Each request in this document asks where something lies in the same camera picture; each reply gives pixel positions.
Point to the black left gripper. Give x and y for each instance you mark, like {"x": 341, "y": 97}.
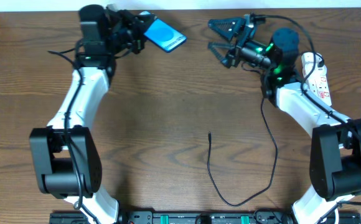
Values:
{"x": 135, "y": 32}

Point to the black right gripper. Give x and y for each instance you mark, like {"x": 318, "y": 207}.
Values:
{"x": 238, "y": 42}

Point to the blue Samsung Galaxy smartphone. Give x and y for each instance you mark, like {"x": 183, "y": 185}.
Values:
{"x": 164, "y": 36}

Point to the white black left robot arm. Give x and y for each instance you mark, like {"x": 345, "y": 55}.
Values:
{"x": 66, "y": 162}

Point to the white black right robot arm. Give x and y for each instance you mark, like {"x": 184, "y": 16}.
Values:
{"x": 289, "y": 81}

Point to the white charger adapter plug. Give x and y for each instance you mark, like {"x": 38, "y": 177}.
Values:
{"x": 315, "y": 70}

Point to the white power strip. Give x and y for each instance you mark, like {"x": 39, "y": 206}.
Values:
{"x": 319, "y": 86}

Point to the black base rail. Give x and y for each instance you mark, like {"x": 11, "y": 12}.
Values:
{"x": 147, "y": 217}

